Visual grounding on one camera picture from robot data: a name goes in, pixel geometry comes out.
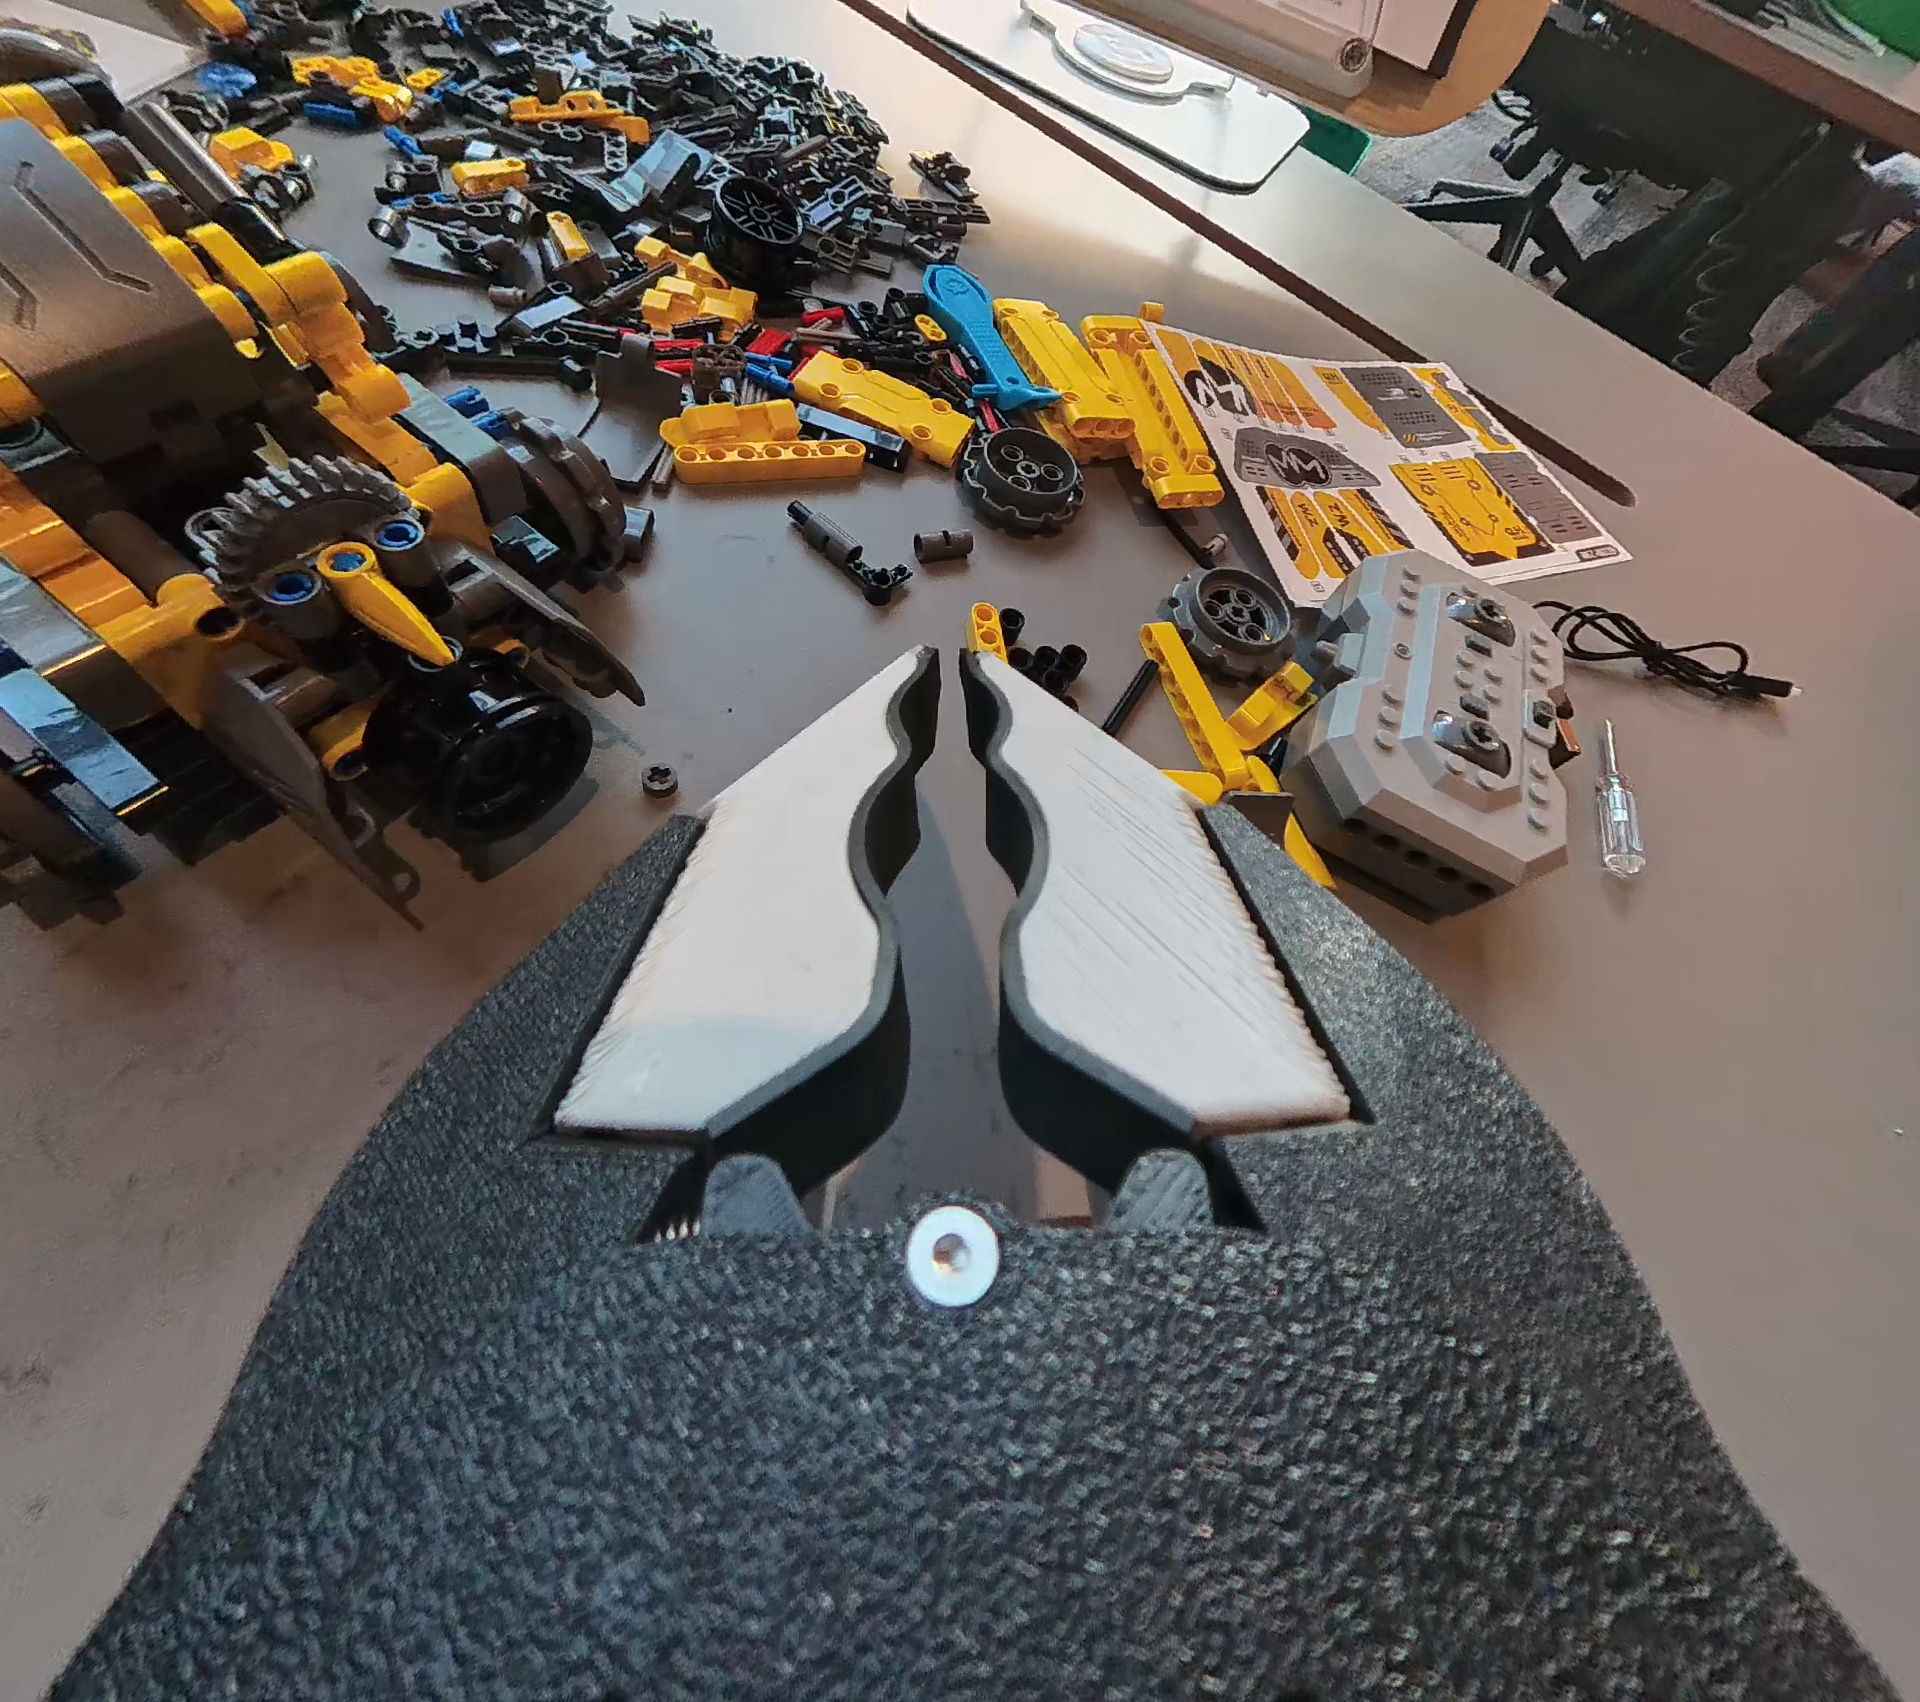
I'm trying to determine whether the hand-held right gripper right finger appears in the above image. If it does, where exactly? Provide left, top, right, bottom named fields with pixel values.
left=959, top=646, right=1352, bottom=1143

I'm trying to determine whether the wooden table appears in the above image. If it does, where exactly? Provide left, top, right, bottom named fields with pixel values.
left=1566, top=0, right=1920, bottom=153

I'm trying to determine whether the yellow grey sticker sheet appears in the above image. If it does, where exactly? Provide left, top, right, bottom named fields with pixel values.
left=1146, top=324, right=1633, bottom=607

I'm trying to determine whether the yellow toy brick vehicle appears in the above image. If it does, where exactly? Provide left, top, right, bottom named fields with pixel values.
left=0, top=28, right=654, bottom=933

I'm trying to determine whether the grey toy wheel hub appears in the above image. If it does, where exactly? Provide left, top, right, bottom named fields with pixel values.
left=1169, top=569, right=1292, bottom=683
left=959, top=426, right=1085, bottom=531

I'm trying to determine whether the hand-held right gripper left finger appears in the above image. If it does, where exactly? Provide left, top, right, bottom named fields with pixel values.
left=554, top=646, right=942, bottom=1143

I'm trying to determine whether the black clip connector piece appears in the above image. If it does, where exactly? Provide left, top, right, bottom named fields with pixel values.
left=786, top=503, right=912, bottom=605

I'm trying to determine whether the grey table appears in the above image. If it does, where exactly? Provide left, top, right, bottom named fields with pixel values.
left=510, top=0, right=1920, bottom=534

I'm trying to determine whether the long yellow holed beam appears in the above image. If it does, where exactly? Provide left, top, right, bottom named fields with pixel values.
left=1139, top=622, right=1247, bottom=775

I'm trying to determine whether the grey desk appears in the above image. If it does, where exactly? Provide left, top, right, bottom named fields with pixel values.
left=0, top=0, right=1920, bottom=1702

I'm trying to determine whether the black office chair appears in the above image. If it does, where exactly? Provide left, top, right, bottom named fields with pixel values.
left=1409, top=7, right=1920, bottom=475

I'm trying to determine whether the thin black usb cable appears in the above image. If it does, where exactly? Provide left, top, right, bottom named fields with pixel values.
left=1530, top=598, right=1800, bottom=703

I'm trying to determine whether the pile of loose brick parts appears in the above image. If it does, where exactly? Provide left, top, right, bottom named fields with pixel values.
left=126, top=0, right=1223, bottom=534

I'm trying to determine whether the white stand base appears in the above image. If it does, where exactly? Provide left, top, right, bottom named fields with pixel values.
left=905, top=0, right=1313, bottom=193

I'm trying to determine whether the small clear-handled screwdriver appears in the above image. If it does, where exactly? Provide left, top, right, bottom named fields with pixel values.
left=1590, top=719, right=1650, bottom=886

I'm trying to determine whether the grey toy control hub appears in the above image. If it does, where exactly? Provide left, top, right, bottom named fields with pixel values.
left=1281, top=550, right=1577, bottom=923

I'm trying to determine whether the cluster of black connectors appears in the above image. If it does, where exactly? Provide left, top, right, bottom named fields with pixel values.
left=1001, top=607, right=1097, bottom=684

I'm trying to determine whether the blue brick separator tool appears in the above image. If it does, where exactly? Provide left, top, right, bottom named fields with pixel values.
left=917, top=263, right=1063, bottom=415

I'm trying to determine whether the yellow angled brick piece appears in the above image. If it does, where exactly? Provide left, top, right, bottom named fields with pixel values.
left=1222, top=665, right=1322, bottom=745

